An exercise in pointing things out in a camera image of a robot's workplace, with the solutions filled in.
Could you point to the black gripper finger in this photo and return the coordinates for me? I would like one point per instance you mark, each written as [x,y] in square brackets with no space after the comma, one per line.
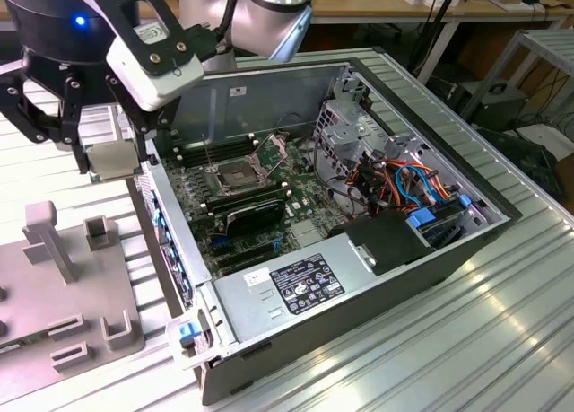
[69,111]
[130,111]

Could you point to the silver and green CPU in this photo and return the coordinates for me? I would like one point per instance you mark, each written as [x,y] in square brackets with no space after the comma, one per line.
[112,160]

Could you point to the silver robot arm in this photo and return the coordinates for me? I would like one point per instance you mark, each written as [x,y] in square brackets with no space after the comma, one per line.
[269,21]

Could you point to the black RAM slot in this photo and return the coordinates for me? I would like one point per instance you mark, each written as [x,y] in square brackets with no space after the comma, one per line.
[215,145]

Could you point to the CPU socket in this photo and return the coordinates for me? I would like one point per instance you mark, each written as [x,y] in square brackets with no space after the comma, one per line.
[237,177]

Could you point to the thin metal locking lever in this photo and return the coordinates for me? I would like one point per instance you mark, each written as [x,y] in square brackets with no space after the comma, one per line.
[208,154]

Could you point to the black RAM stick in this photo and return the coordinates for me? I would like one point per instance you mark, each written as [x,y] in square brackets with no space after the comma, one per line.
[246,198]

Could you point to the open grey PC case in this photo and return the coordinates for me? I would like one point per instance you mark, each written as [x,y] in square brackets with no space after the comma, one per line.
[278,93]

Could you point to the black graphics card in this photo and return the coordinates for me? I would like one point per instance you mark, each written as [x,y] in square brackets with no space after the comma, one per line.
[255,215]

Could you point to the grey parts rack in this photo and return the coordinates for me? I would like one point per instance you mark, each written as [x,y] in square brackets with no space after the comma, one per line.
[54,291]

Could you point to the green motherboard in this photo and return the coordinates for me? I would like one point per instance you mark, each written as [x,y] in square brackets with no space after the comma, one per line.
[309,196]

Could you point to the silver drive cage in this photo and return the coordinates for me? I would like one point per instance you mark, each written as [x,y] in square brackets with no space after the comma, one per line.
[345,136]

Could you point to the silver power supply unit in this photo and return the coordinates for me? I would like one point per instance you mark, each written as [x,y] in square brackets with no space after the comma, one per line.
[251,304]

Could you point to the clear clip with blue latch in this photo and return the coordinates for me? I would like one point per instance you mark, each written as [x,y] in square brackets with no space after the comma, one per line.
[188,335]

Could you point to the wooden desk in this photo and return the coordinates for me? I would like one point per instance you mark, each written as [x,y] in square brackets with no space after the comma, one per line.
[381,8]

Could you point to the black plastic shroud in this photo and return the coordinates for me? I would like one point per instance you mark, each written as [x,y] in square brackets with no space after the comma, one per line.
[390,241]

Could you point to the black equipment box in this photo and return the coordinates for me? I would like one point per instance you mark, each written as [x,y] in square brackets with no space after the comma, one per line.
[502,107]

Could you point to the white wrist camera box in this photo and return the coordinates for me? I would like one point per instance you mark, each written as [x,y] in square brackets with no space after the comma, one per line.
[157,89]

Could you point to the grey metal frame table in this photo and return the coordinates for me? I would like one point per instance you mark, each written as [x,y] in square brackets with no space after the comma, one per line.
[553,48]

